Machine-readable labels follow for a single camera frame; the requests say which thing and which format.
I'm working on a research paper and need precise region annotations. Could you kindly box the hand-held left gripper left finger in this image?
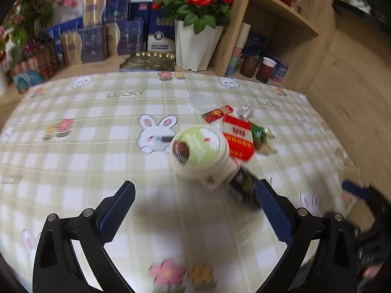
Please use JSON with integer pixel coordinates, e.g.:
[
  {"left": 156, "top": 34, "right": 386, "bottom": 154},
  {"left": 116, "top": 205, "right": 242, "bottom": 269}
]
[{"left": 32, "top": 181, "right": 136, "bottom": 293}]

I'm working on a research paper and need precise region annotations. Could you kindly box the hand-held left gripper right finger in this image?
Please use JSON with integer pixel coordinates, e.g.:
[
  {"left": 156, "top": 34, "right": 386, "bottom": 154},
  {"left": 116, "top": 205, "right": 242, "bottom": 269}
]
[{"left": 255, "top": 179, "right": 358, "bottom": 293}]

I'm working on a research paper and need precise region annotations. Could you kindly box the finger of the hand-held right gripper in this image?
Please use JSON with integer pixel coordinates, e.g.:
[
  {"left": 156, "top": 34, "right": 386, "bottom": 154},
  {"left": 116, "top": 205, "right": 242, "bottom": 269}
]
[{"left": 341, "top": 180, "right": 369, "bottom": 201}]

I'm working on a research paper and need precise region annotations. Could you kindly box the dark snack packet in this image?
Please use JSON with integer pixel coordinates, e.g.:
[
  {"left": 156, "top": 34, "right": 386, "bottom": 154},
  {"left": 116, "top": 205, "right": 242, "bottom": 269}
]
[{"left": 228, "top": 168, "right": 263, "bottom": 210}]

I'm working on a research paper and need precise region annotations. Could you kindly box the green foil wrapper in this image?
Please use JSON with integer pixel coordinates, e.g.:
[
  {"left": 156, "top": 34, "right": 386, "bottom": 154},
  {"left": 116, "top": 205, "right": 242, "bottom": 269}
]
[{"left": 250, "top": 122, "right": 276, "bottom": 155}]

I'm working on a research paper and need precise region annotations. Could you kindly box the red white cigarette box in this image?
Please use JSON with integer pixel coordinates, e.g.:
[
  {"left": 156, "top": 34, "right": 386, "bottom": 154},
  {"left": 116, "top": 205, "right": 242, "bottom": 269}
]
[{"left": 223, "top": 115, "right": 256, "bottom": 162}]

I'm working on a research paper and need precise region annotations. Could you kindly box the green white paper tub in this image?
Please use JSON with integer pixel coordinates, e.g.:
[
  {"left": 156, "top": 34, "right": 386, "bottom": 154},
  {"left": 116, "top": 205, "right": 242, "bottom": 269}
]
[{"left": 168, "top": 125, "right": 231, "bottom": 190}]

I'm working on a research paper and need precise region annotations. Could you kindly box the clear plastic wrap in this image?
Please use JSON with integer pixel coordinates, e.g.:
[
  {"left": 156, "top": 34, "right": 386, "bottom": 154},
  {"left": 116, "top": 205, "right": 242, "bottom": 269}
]
[{"left": 237, "top": 104, "right": 256, "bottom": 120}]

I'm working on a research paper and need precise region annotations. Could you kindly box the small red pack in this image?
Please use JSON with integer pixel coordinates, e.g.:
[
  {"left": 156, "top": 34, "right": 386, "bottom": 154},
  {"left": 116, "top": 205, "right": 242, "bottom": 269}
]
[{"left": 203, "top": 105, "right": 234, "bottom": 124}]

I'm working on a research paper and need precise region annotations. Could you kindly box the clear plastic lid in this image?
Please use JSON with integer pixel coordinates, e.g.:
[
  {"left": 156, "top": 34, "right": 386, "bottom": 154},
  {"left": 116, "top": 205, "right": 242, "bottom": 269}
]
[{"left": 189, "top": 94, "right": 216, "bottom": 111}]

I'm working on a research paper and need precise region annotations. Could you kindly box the checked rabbit print tablecloth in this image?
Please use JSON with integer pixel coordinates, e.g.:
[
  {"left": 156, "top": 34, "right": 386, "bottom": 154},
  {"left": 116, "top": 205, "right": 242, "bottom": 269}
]
[{"left": 0, "top": 71, "right": 359, "bottom": 293}]

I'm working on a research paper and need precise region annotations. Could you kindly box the small blue carton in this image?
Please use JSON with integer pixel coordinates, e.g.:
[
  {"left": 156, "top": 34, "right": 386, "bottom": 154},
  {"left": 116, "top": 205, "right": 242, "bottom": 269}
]
[{"left": 270, "top": 59, "right": 289, "bottom": 83}]

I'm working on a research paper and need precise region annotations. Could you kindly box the red white-rim paper cup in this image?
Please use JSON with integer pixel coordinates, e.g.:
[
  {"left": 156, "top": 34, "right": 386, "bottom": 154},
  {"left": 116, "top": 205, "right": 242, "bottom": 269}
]
[{"left": 255, "top": 56, "right": 277, "bottom": 84}]

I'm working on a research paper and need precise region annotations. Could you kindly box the brown translucent cup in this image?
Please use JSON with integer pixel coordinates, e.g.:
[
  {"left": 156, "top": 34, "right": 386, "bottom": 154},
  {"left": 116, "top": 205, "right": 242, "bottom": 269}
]
[{"left": 239, "top": 54, "right": 260, "bottom": 79}]

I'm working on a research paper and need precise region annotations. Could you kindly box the ornate green gold tray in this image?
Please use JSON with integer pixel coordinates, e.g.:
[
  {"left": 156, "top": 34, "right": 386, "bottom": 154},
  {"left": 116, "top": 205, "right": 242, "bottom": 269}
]
[{"left": 119, "top": 52, "right": 177, "bottom": 73}]

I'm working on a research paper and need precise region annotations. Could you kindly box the stack of pastel cups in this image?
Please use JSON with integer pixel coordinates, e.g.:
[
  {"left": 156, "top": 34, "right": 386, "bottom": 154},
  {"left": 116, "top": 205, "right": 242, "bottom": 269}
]
[{"left": 225, "top": 22, "right": 252, "bottom": 77}]

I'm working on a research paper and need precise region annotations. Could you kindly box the gold blue gift box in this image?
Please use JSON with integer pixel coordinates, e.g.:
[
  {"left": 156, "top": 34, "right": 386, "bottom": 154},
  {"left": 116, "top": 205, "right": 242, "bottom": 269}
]
[
  {"left": 104, "top": 21, "right": 144, "bottom": 56},
  {"left": 60, "top": 26, "right": 106, "bottom": 65},
  {"left": 82, "top": 0, "right": 133, "bottom": 26}
]

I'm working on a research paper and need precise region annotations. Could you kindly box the dark blue picture box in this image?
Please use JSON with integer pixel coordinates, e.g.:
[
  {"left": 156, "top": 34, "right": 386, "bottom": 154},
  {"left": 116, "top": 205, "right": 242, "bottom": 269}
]
[{"left": 246, "top": 31, "right": 269, "bottom": 57}]

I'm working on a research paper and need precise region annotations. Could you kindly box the black glossy shelf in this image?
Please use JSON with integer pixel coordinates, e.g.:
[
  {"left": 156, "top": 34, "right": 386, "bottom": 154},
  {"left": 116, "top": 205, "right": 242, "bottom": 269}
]
[{"left": 333, "top": 0, "right": 391, "bottom": 35}]

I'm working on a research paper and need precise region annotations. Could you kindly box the blue white round-logo box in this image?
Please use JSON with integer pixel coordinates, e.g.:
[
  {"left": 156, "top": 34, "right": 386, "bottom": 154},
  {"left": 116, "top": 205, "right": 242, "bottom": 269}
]
[{"left": 147, "top": 9, "right": 178, "bottom": 52}]

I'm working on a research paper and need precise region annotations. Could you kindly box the white faceted flower pot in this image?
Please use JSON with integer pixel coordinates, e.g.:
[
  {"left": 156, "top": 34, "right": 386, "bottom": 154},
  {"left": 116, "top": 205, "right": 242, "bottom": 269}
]
[{"left": 174, "top": 20, "right": 225, "bottom": 71}]

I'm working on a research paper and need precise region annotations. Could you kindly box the long blue tissue box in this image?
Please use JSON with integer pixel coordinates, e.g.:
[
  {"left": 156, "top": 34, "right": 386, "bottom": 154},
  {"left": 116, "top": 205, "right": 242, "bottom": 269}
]
[{"left": 46, "top": 18, "right": 84, "bottom": 39}]

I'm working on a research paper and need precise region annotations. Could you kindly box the dark blue red-label box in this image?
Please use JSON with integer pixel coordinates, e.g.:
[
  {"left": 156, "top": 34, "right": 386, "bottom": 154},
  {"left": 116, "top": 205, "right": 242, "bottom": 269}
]
[{"left": 128, "top": 1, "right": 152, "bottom": 22}]

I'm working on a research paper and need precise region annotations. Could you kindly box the pink blossom flower arrangement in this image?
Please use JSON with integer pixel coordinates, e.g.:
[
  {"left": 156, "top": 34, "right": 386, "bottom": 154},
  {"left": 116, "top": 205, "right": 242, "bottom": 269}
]
[{"left": 0, "top": 0, "right": 79, "bottom": 59}]

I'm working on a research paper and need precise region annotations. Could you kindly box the red rose plant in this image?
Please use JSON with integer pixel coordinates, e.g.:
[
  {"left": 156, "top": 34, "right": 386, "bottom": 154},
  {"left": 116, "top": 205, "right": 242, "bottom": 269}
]
[{"left": 150, "top": 0, "right": 234, "bottom": 35}]

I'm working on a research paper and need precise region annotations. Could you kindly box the wooden wall shelf unit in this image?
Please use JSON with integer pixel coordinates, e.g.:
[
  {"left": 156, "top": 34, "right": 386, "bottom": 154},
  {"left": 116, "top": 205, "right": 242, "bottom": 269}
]
[{"left": 0, "top": 0, "right": 391, "bottom": 116}]

